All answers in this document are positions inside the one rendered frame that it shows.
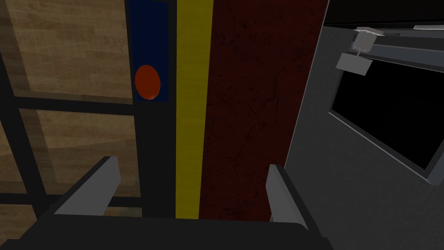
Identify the black door with wooden panels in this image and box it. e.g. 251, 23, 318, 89
0, 0, 178, 240

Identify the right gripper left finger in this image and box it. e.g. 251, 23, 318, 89
49, 156, 121, 217

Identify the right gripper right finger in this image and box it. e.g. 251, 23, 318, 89
265, 164, 325, 239

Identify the orange ball door knob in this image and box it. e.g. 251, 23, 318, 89
134, 64, 162, 101

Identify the grey window latch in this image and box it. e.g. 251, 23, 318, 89
335, 26, 385, 77

